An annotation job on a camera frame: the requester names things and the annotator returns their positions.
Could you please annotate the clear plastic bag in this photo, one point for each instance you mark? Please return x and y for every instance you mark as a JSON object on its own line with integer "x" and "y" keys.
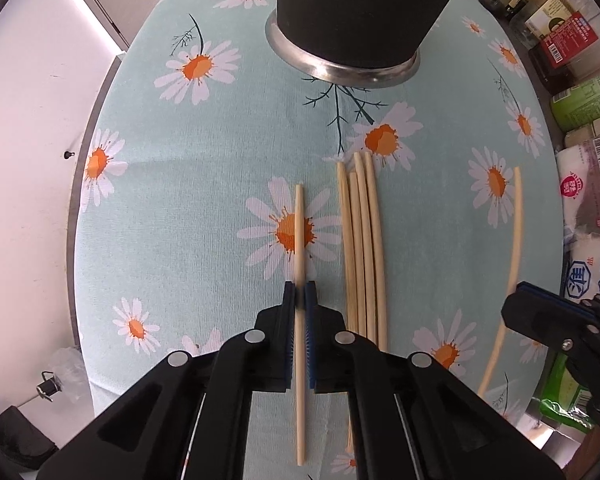
{"x": 72, "y": 370}

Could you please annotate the metal clip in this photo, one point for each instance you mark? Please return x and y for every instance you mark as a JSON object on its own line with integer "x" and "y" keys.
{"x": 50, "y": 386}

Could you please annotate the wooden chopstick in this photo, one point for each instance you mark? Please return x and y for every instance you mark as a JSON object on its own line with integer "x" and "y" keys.
{"x": 356, "y": 220}
{"x": 374, "y": 220}
{"x": 343, "y": 220}
{"x": 365, "y": 220}
{"x": 517, "y": 230}
{"x": 300, "y": 240}

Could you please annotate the grey door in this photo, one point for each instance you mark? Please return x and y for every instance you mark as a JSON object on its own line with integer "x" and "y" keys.
{"x": 130, "y": 0}

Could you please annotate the oil bottle green label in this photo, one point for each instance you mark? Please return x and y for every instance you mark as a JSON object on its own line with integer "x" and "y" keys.
{"x": 587, "y": 100}

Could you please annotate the floral daisy tablecloth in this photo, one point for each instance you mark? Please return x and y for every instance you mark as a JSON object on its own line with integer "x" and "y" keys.
{"x": 205, "y": 210}

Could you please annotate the green sugar bag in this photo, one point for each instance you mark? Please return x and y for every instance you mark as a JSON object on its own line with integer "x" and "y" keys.
{"x": 555, "y": 390}

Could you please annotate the black utensil holder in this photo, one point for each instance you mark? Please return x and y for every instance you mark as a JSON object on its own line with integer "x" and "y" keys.
{"x": 360, "y": 10}

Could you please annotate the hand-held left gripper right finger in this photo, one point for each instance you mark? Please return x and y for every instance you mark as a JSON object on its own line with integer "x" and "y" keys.
{"x": 325, "y": 345}

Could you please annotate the blue white salt bag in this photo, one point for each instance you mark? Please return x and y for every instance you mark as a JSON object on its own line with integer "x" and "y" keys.
{"x": 595, "y": 275}

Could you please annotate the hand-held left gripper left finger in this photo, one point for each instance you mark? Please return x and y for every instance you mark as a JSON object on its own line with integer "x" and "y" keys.
{"x": 275, "y": 340}

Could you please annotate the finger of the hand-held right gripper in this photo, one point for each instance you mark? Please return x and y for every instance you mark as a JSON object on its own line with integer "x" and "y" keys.
{"x": 560, "y": 297}
{"x": 545, "y": 320}

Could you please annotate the white packet red print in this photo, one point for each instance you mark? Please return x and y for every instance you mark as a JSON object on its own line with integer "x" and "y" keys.
{"x": 590, "y": 185}

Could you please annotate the black pouch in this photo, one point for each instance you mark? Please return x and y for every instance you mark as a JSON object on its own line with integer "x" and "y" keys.
{"x": 22, "y": 437}

